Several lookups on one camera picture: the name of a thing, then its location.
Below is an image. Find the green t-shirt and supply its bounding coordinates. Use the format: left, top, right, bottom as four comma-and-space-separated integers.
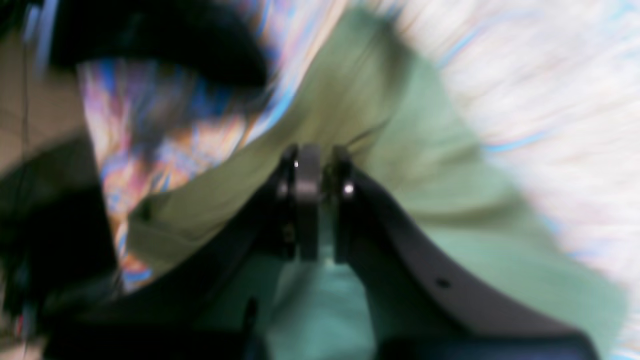
126, 7, 627, 359

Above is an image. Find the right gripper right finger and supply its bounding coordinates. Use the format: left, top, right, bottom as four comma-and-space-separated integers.
331, 145, 598, 360

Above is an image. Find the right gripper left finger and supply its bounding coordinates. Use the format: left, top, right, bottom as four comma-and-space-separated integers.
45, 145, 300, 360

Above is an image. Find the patterned tablecloth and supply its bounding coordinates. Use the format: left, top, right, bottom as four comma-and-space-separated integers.
77, 0, 639, 360

